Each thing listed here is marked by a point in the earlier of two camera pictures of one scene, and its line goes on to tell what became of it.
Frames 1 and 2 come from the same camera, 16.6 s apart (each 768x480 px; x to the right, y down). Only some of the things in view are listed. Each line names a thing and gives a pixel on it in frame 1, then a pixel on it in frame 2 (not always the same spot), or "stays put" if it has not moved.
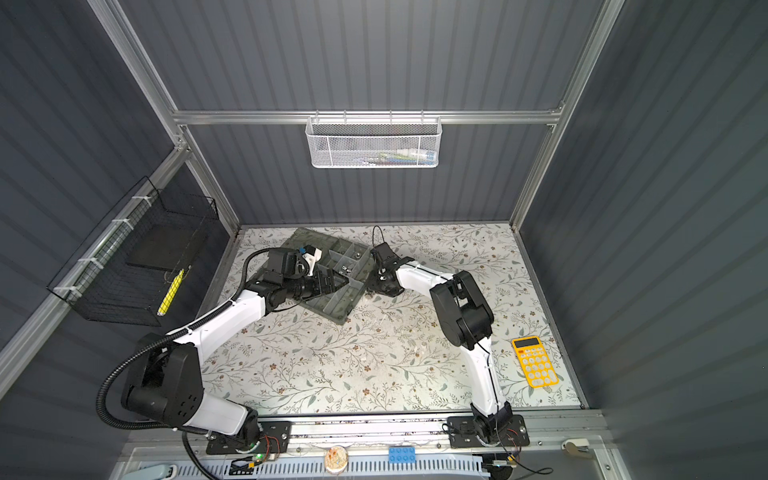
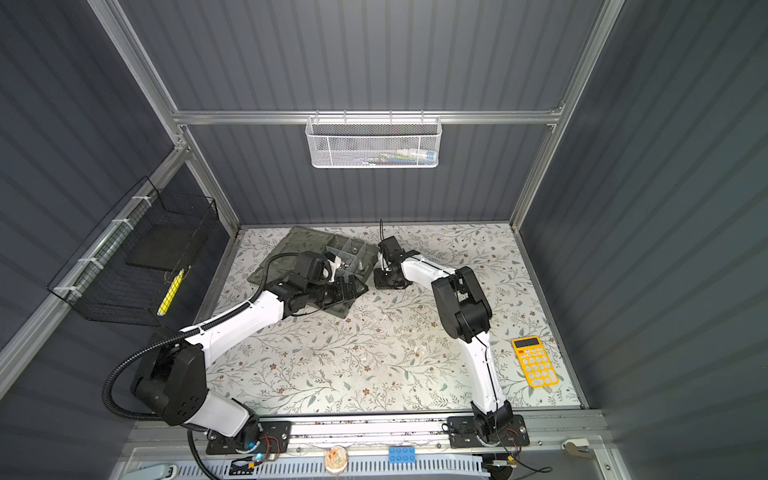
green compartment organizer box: (329, 253) stays put
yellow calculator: (535, 361) stays put
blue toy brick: (402, 455) stays put
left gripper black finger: (327, 279) → (347, 287)
